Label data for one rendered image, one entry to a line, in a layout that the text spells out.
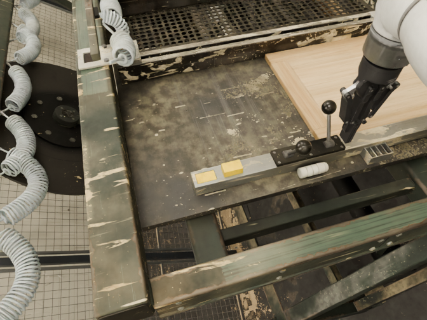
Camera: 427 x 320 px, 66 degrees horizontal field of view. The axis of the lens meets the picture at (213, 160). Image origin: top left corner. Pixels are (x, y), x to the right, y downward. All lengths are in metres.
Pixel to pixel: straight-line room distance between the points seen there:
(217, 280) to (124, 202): 0.26
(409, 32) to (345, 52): 0.80
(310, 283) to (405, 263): 1.35
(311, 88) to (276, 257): 0.60
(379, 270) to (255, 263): 0.87
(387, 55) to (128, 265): 0.61
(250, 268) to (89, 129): 0.53
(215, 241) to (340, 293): 0.91
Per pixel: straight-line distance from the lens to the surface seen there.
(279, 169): 0.89
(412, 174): 1.09
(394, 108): 1.17
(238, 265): 0.73
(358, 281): 1.59
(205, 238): 0.84
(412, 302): 2.38
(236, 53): 1.20
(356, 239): 0.81
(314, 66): 1.24
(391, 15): 0.61
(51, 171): 1.43
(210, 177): 0.84
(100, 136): 0.89
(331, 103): 0.89
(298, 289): 2.83
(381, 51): 0.67
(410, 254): 1.48
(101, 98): 0.99
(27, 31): 1.95
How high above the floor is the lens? 2.14
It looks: 35 degrees down
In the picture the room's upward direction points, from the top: 81 degrees counter-clockwise
